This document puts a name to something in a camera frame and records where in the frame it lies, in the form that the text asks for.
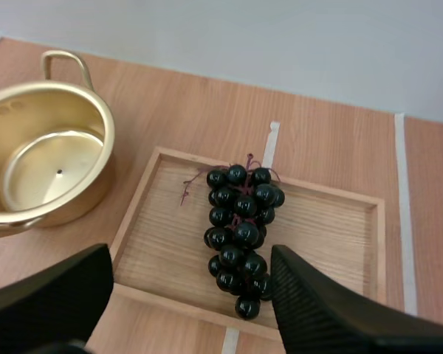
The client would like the gold pot with two handles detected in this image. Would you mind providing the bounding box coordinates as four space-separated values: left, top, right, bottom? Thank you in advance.
0 50 117 241

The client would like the shallow wooden tray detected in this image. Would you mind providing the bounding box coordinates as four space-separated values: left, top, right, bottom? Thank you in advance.
109 146 387 341

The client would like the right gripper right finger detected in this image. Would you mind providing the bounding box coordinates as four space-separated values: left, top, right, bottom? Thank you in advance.
270 244 443 354

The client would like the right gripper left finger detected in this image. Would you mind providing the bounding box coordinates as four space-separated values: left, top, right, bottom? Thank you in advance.
0 243 115 354

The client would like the bunch of dark toy grapes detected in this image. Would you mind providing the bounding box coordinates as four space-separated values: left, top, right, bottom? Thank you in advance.
179 153 286 321

